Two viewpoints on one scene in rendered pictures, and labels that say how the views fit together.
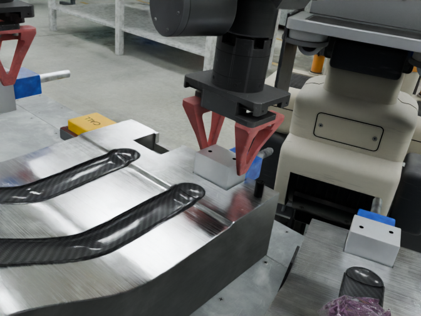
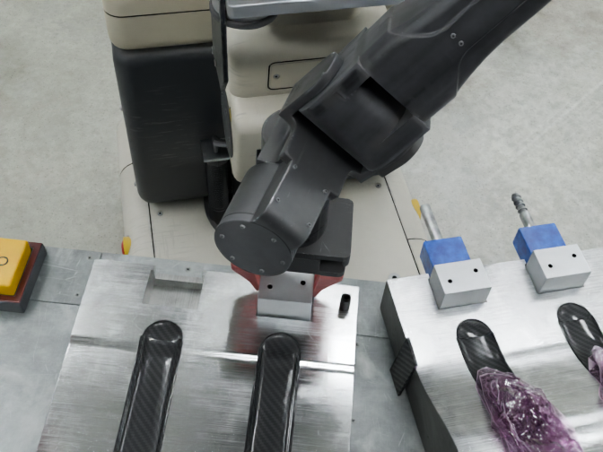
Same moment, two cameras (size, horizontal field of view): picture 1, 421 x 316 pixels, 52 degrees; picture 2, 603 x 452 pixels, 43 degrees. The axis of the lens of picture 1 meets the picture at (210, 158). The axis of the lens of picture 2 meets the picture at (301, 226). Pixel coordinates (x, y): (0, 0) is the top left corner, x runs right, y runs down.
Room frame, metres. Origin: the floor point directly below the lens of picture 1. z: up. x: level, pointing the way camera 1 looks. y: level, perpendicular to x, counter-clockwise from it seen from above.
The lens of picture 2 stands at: (0.12, 0.21, 1.51)
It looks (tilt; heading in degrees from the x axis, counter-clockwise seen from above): 52 degrees down; 324
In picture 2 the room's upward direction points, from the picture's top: 4 degrees clockwise
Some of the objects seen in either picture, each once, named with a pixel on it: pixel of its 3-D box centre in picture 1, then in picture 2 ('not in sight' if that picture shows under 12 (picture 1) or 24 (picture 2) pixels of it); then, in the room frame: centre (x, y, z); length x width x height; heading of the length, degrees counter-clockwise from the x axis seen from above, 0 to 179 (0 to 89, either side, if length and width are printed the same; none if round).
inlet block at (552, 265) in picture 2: not in sight; (537, 239); (0.39, -0.30, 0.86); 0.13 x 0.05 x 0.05; 159
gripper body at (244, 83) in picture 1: (240, 67); (293, 207); (0.45, -0.02, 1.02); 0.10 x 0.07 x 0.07; 53
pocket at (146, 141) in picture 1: (158, 155); (176, 296); (0.51, 0.07, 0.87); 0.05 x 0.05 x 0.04; 52
